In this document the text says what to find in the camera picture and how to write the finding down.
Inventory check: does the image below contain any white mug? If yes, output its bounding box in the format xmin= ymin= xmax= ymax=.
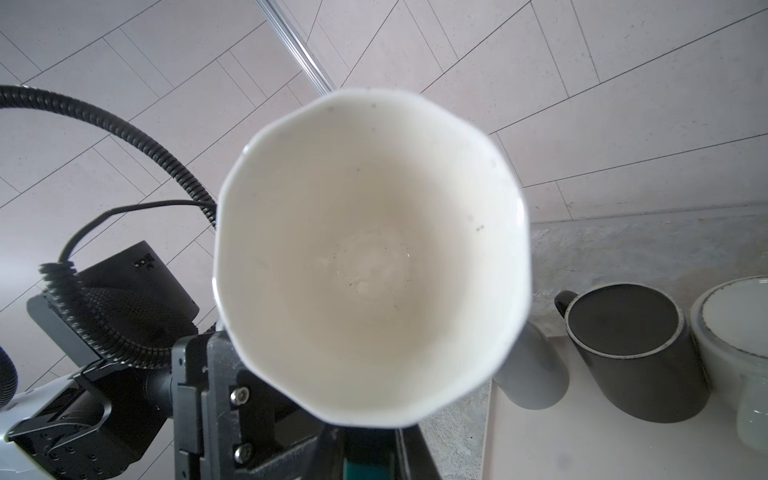
xmin=690 ymin=276 xmax=767 ymax=452

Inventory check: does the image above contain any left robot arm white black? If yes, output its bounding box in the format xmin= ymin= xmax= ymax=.
xmin=1 ymin=242 xmax=439 ymax=479

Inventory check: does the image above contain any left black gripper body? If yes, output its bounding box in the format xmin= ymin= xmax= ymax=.
xmin=171 ymin=331 xmax=440 ymax=479

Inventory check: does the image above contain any dark green mug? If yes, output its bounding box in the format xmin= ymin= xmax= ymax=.
xmin=212 ymin=88 xmax=533 ymax=480

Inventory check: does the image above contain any black mug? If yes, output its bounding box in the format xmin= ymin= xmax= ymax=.
xmin=553 ymin=283 xmax=710 ymax=423

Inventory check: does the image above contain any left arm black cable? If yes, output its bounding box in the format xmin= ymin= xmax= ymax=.
xmin=0 ymin=83 xmax=218 ymax=409

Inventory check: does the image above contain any grey mug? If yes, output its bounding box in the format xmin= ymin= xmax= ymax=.
xmin=493 ymin=322 xmax=570 ymax=410

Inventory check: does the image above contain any beige rectangular tray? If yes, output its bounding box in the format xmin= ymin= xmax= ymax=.
xmin=482 ymin=337 xmax=767 ymax=479

